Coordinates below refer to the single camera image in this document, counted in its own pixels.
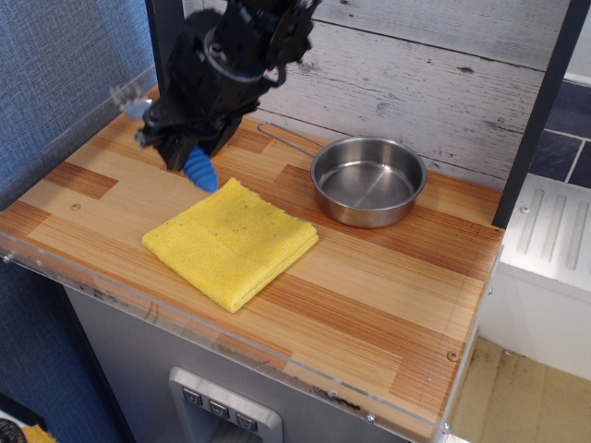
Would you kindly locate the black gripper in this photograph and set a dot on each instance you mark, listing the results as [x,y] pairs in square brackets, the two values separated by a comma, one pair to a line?
[219,67]

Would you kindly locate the blue handled metal spork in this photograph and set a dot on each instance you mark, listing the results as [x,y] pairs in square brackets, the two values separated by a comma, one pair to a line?
[198,167]

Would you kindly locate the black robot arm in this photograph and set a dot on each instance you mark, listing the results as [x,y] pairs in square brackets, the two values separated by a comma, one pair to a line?
[291,25]

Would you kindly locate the clear acrylic table edge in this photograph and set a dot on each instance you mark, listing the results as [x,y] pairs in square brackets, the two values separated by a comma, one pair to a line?
[375,323]

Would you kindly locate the yellow folded cloth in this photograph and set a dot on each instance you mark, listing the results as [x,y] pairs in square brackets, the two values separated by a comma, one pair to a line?
[231,244]

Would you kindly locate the stainless steel pan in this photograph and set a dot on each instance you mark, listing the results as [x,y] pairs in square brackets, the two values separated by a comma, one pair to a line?
[362,182]

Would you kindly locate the silver toy cabinet front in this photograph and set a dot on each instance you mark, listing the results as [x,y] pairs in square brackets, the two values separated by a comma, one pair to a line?
[179,378]

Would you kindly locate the yellow black object on floor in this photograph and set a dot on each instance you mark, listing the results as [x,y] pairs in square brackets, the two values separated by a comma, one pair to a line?
[23,426]

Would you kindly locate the white radiator cover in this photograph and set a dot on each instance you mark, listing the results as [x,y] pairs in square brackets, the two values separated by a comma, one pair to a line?
[538,302]

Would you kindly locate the black left frame post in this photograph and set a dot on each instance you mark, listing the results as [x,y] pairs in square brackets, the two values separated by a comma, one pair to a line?
[166,18]

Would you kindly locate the black frame post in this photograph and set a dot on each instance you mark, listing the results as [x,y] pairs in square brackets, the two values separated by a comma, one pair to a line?
[166,18]
[560,58]

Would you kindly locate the black right frame post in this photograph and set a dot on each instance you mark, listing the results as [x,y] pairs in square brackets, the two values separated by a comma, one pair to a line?
[560,58]

